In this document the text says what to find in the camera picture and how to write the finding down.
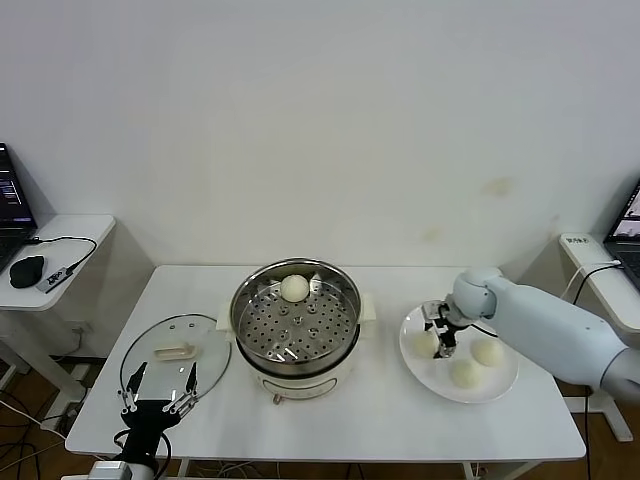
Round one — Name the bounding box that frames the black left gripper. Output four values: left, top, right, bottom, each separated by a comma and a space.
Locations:
118, 363, 200, 464

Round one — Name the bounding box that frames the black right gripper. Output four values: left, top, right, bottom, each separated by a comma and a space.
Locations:
423, 298, 472, 361

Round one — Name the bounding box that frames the white steamed baozi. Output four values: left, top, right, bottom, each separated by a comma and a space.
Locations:
449, 359, 483, 389
279, 274, 310, 303
409, 333, 440, 359
471, 339, 506, 367

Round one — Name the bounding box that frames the round glass pot lid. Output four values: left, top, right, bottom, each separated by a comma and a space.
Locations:
119, 313, 234, 412

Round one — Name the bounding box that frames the stainless steel steamer basket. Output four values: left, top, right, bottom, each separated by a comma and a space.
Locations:
230, 257, 362, 379

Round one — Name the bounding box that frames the white round plate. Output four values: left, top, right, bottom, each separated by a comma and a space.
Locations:
398, 299, 521, 405

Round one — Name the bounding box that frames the white electric cooker base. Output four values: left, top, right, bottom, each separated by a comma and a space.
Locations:
217, 293, 379, 405

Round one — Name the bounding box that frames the grey usb hub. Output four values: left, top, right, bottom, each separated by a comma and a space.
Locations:
37, 267, 72, 295

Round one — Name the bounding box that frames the white side desk with label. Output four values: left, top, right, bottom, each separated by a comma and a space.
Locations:
558, 233, 640, 444

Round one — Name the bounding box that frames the white side desk with mouse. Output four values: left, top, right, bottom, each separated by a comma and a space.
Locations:
0, 214, 119, 401

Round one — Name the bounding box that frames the black computer mouse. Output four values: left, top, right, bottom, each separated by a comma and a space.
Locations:
9, 255, 47, 289

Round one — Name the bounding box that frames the black laptop with bright windows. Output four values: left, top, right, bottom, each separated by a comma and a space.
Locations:
603, 178, 640, 294

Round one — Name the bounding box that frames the black laptop with dark screen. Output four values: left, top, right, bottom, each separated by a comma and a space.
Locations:
0, 143, 40, 274

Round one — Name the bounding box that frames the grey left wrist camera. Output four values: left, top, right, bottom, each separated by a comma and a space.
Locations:
88, 460, 132, 480

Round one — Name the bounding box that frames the white cable bundle under table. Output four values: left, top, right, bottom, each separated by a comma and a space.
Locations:
199, 462, 264, 480

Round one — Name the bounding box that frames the white floor cable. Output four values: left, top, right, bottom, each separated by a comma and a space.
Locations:
0, 402, 69, 441

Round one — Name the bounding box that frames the white flat cable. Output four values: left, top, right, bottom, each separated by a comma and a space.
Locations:
567, 258, 624, 301

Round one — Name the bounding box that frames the black cable with adapter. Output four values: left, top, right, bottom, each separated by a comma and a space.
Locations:
572, 262, 624, 480

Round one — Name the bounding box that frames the black usb hub cable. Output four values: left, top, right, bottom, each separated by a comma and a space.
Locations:
23, 235, 100, 274

